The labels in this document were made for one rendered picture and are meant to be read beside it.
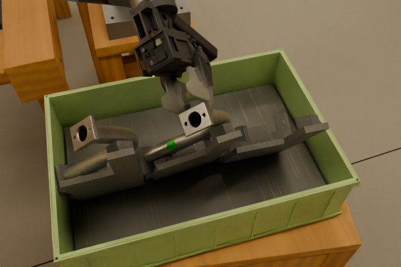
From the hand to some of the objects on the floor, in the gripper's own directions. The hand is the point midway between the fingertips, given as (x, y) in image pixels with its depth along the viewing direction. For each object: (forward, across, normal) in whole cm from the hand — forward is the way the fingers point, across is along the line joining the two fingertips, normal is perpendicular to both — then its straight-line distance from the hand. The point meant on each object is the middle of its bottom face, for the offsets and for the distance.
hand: (200, 116), depth 69 cm
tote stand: (+39, -75, +81) cm, 117 cm away
